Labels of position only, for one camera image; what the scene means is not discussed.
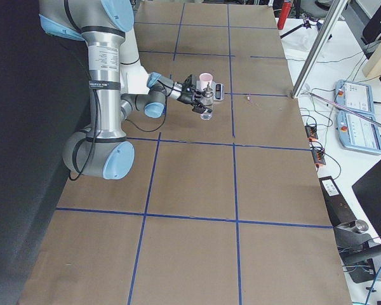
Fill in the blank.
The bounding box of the red cylinder tube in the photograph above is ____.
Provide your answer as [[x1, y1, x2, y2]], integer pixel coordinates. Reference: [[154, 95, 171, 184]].
[[277, 0, 292, 30]]

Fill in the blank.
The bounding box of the blue teach pendant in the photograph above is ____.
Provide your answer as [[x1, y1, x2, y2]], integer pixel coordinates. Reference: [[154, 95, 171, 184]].
[[335, 79, 375, 114], [337, 111, 381, 154]]

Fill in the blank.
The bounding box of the silver digital kitchen scale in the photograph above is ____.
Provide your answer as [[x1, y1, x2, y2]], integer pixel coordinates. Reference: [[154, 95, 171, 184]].
[[210, 81, 225, 102]]

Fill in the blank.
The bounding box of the orange black connector block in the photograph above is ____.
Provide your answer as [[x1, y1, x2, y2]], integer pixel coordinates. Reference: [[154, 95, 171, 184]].
[[305, 125, 318, 142], [312, 147, 326, 168]]

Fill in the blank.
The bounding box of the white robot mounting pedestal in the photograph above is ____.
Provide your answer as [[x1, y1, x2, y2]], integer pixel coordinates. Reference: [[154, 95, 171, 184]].
[[119, 28, 149, 94]]

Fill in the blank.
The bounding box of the black tripod rod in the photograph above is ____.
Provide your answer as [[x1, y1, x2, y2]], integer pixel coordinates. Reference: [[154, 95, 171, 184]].
[[280, 14, 322, 39]]

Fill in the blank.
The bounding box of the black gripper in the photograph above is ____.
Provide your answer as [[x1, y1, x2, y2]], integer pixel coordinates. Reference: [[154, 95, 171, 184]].
[[177, 90, 212, 114]]

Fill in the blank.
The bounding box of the blue teach pendant near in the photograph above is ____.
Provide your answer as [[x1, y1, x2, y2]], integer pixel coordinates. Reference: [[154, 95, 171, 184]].
[[337, 111, 381, 154]]

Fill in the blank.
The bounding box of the black computer monitor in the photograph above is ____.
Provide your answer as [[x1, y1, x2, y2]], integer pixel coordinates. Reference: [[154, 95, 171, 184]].
[[352, 160, 381, 237]]

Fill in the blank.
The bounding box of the orange black connector block near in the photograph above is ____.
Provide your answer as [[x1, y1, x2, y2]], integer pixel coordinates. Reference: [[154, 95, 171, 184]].
[[312, 147, 326, 168]]

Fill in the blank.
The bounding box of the blue teach pendant far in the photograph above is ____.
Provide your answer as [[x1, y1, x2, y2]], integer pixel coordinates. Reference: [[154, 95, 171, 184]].
[[335, 79, 375, 114]]

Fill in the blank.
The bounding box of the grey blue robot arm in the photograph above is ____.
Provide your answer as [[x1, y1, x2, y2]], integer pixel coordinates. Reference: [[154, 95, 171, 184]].
[[39, 1, 212, 179]]

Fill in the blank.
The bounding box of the black box white label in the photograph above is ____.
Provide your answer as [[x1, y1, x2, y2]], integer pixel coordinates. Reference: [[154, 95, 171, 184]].
[[319, 176, 357, 227]]

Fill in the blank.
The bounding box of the orange black connector block far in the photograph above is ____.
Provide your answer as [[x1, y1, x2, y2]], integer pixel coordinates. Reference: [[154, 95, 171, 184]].
[[305, 125, 318, 142]]

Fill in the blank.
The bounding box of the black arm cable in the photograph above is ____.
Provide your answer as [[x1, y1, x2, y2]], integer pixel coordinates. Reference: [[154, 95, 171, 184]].
[[68, 76, 178, 182]]

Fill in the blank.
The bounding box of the clear glass sauce bottle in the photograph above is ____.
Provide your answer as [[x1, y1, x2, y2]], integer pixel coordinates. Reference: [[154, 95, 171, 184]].
[[201, 83, 213, 120]]

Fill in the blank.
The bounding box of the aluminium frame post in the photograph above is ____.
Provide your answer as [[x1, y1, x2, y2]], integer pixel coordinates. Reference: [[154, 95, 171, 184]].
[[291, 0, 348, 98]]

